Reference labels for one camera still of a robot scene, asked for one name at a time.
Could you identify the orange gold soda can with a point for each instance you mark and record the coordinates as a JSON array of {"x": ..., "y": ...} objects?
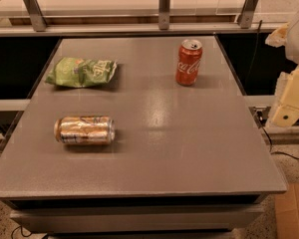
[{"x": 96, "y": 130}]

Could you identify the green chip bag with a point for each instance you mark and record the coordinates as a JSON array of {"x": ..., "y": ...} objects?
[{"x": 81, "y": 73}]

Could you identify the cardboard box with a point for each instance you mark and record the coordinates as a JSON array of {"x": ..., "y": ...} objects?
[{"x": 287, "y": 213}]

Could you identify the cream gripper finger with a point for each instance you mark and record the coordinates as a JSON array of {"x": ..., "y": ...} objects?
[
  {"x": 285, "y": 109},
  {"x": 278, "y": 37}
]

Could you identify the left metal shelf bracket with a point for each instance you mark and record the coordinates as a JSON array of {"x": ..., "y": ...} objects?
[{"x": 36, "y": 17}]

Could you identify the right metal shelf bracket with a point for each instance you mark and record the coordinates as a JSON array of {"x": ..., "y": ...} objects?
[{"x": 245, "y": 18}]

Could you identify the red Coca-Cola can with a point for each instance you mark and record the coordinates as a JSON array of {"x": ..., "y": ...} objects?
[{"x": 189, "y": 58}]

